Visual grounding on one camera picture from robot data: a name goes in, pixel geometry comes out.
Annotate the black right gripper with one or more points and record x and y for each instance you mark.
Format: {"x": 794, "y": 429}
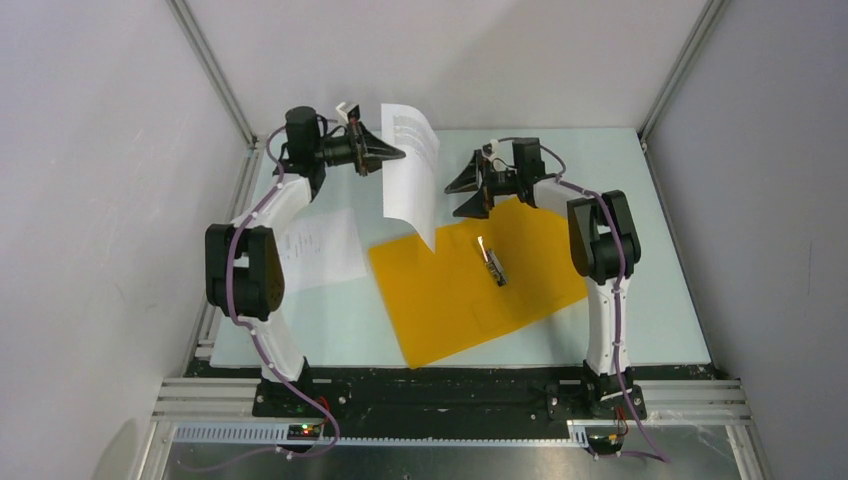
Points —
{"x": 477, "y": 205}

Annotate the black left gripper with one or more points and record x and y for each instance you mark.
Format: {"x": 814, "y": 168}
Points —
{"x": 370, "y": 152}

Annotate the white printed paper sheets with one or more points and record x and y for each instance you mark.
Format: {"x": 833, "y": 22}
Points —
{"x": 409, "y": 184}

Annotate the metal folder clip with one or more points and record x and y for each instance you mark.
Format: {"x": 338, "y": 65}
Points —
{"x": 492, "y": 263}

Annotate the yellow plastic folder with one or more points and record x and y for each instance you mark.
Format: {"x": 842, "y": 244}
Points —
{"x": 445, "y": 301}

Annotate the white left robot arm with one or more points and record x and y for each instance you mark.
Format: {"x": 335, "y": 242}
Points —
{"x": 243, "y": 270}

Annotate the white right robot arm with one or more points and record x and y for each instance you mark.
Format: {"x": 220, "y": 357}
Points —
{"x": 603, "y": 242}

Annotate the right controller board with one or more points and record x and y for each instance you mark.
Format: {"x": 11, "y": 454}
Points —
{"x": 605, "y": 445}

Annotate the controller board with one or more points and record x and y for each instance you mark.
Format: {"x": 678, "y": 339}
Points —
{"x": 304, "y": 432}
{"x": 605, "y": 445}

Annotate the left controller board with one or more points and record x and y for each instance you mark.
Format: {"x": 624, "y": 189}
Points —
{"x": 304, "y": 432}

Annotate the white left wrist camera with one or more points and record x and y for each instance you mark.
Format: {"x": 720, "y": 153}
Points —
{"x": 348, "y": 112}

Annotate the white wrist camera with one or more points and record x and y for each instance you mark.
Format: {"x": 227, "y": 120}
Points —
{"x": 490, "y": 150}
{"x": 348, "y": 112}

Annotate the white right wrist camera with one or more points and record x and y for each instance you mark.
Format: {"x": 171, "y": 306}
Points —
{"x": 490, "y": 150}

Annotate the aluminium frame rail left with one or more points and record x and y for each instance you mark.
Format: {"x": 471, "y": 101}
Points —
{"x": 203, "y": 51}

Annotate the aluminium frame rail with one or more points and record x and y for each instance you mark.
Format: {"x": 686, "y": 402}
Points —
{"x": 697, "y": 39}
{"x": 203, "y": 51}

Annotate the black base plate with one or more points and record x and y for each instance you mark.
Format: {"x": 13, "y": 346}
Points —
{"x": 455, "y": 387}

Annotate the aluminium frame rail right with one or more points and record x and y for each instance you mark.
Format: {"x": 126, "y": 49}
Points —
{"x": 697, "y": 39}

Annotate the front aluminium rail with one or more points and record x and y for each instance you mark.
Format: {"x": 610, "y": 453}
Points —
{"x": 221, "y": 410}

